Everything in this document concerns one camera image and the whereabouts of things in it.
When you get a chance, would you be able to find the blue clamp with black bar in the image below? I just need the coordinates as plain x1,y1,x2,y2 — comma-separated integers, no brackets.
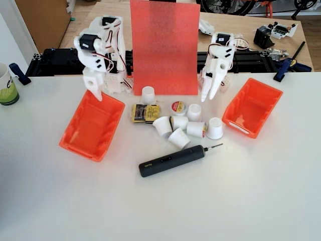
273,41,311,82

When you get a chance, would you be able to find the orange stand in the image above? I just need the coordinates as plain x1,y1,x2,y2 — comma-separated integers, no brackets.
264,0,274,18

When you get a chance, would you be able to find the blue lid coffee pod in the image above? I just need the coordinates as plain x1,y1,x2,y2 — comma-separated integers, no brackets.
170,115,189,131

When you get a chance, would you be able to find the red lid coffee pod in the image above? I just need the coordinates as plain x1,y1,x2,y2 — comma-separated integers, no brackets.
171,101,188,117

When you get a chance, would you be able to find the silver metal clamp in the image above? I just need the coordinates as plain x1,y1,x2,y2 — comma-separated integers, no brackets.
260,48,289,61

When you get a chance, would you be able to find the dark grey electric screwdriver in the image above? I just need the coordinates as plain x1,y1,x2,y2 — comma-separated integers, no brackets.
138,143,224,178

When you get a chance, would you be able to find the black aluminium rail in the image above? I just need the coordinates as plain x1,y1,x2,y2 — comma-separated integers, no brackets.
25,50,281,76

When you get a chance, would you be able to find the orange plastic bin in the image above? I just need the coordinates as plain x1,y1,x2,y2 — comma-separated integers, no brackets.
58,89,126,163

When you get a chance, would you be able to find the white coffee pod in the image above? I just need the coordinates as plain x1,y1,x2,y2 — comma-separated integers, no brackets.
187,103,203,121
152,115,174,138
206,117,224,140
167,127,191,149
140,86,156,104
186,121,208,139

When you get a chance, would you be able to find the black bicycle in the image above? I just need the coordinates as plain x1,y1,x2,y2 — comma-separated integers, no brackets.
198,0,266,16

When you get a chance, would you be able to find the red foam sheet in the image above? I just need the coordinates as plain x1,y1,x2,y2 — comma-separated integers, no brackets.
129,0,201,96

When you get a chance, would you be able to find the white and green mug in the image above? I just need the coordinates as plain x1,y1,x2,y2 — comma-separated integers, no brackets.
0,61,20,106

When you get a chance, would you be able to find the white device with circuit board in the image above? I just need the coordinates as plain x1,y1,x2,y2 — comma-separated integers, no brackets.
267,22,298,40

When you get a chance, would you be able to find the orange bin with white label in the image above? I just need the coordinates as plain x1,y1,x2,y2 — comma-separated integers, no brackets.
221,77,284,140

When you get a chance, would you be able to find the blue clamp handle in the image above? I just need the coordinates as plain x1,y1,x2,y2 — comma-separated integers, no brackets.
9,63,32,85

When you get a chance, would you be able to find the black printed part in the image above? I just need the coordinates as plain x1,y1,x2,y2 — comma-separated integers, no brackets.
253,26,274,50

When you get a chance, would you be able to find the yellow and black packet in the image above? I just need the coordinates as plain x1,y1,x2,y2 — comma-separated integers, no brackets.
131,103,161,125

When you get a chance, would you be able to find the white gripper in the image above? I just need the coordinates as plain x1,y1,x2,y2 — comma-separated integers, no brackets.
83,68,105,102
200,57,232,103

